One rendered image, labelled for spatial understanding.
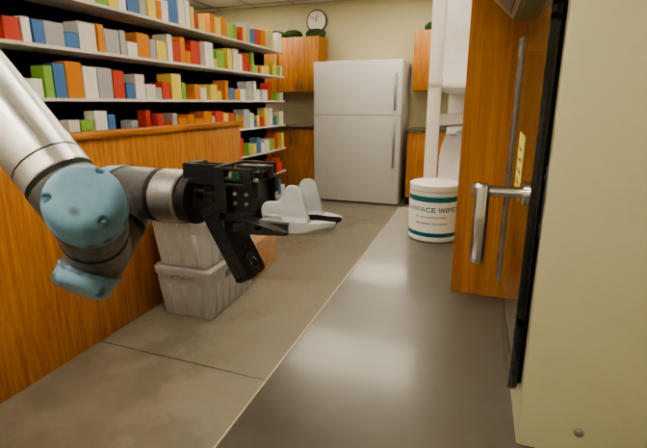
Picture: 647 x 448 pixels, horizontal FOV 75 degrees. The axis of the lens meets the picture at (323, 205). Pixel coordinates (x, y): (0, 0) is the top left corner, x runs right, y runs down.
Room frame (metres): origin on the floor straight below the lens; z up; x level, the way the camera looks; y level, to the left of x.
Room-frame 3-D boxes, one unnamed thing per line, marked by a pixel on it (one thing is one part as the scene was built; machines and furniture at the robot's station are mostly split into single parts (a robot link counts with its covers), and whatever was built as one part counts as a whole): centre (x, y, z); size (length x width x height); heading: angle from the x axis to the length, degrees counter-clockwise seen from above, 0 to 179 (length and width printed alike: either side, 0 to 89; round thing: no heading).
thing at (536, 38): (0.53, -0.25, 1.19); 0.30 x 0.01 x 0.40; 160
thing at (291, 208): (0.50, 0.03, 1.17); 0.09 x 0.03 x 0.06; 65
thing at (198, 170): (0.55, 0.13, 1.17); 0.12 x 0.08 x 0.09; 70
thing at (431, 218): (1.10, -0.29, 1.01); 0.13 x 0.13 x 0.15
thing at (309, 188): (0.54, 0.02, 1.17); 0.09 x 0.03 x 0.06; 75
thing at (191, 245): (2.66, 0.76, 0.49); 0.60 x 0.42 x 0.33; 160
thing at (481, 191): (0.44, -0.19, 1.17); 0.05 x 0.03 x 0.10; 70
